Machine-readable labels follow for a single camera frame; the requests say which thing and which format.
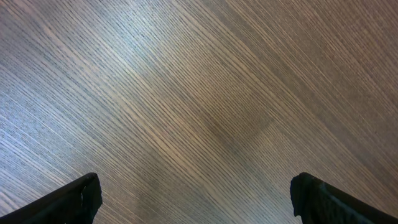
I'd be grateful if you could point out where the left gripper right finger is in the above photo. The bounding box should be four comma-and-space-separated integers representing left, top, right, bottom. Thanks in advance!
290, 172, 397, 224

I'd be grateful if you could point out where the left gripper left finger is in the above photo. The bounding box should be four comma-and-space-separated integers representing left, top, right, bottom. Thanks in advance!
1, 172, 103, 224

